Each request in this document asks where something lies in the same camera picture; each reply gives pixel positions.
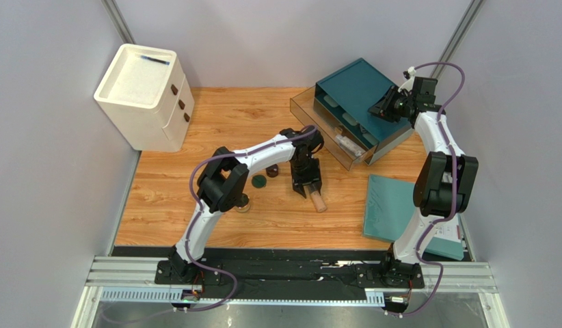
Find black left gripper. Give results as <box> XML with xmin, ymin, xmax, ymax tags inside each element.
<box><xmin>291</xmin><ymin>156</ymin><xmax>323</xmax><ymax>199</ymax></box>

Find dark brown small jar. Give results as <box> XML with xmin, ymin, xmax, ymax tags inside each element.
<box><xmin>265</xmin><ymin>165</ymin><xmax>279</xmax><ymax>178</ymax></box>

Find beige foundation tube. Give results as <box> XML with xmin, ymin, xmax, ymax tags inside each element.
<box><xmin>308</xmin><ymin>184</ymin><xmax>327</xmax><ymax>213</ymax></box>

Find clear plastic bottle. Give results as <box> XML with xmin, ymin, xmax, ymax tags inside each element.
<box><xmin>335</xmin><ymin>135</ymin><xmax>366</xmax><ymax>158</ymax></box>

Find transparent smoky drawer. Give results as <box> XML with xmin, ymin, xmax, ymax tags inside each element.
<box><xmin>289</xmin><ymin>87</ymin><xmax>377</xmax><ymax>171</ymax></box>

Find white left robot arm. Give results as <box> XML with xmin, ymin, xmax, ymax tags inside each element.
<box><xmin>155</xmin><ymin>125</ymin><xmax>324</xmax><ymax>285</ymax></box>

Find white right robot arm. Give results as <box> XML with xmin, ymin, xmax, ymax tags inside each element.
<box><xmin>368</xmin><ymin>77</ymin><xmax>479</xmax><ymax>286</ymax></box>

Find green round compact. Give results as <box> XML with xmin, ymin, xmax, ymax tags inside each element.
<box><xmin>251</xmin><ymin>174</ymin><xmax>267</xmax><ymax>189</ymax></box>

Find teal drawer organizer box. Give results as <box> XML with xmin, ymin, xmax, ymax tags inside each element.
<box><xmin>315</xmin><ymin>58</ymin><xmax>412</xmax><ymax>165</ymax></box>

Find black-lid powder jar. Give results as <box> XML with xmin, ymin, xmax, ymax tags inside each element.
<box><xmin>235</xmin><ymin>193</ymin><xmax>251</xmax><ymax>213</ymax></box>

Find teal flat box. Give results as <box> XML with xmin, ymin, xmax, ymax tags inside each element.
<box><xmin>362</xmin><ymin>174</ymin><xmax>464</xmax><ymax>261</ymax></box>

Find white paper label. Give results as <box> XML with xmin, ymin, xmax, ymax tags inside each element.
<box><xmin>435</xmin><ymin>214</ymin><xmax>461</xmax><ymax>243</ymax></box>

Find black pen on cabinet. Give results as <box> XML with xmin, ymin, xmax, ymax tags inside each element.
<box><xmin>140</xmin><ymin>55</ymin><xmax>170</xmax><ymax>66</ymax></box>

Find white three-drawer cabinet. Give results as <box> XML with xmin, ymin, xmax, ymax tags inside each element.
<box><xmin>94</xmin><ymin>44</ymin><xmax>195</xmax><ymax>152</ymax></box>

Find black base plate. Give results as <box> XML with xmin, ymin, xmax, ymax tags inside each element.
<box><xmin>154</xmin><ymin>259</ymin><xmax>425</xmax><ymax>289</ymax></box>

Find aluminium mounting rail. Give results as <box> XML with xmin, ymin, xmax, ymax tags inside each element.
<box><xmin>86</xmin><ymin>257</ymin><xmax>498</xmax><ymax>306</ymax></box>

